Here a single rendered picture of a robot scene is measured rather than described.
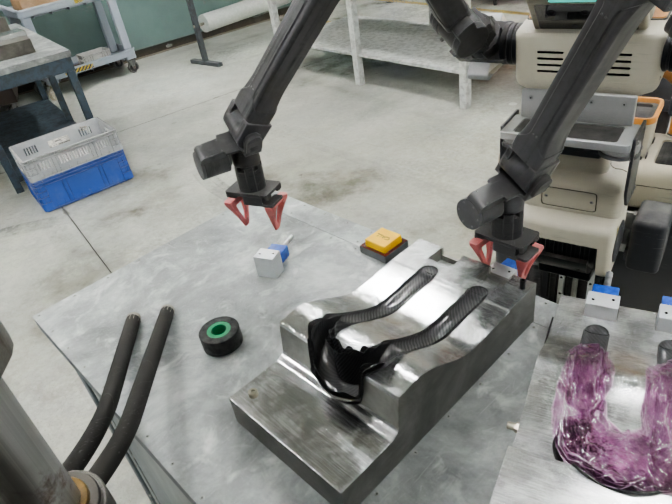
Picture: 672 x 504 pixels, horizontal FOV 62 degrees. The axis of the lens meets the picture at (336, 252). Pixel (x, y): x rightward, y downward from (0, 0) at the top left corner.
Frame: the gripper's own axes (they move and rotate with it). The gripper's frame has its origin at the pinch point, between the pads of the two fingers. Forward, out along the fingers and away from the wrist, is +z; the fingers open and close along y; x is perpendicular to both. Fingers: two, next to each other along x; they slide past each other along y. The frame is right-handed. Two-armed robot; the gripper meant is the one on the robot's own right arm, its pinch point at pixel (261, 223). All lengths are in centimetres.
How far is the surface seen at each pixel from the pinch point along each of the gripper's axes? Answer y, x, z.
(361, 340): 35.1, -28.6, -1.2
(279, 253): 2.7, 0.3, 7.9
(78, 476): 18, -66, -12
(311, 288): 12.1, -4.0, 12.6
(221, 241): -19.6, 7.7, 13.0
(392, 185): -40, 182, 93
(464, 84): -26, 298, 75
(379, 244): 23.0, 10.0, 8.7
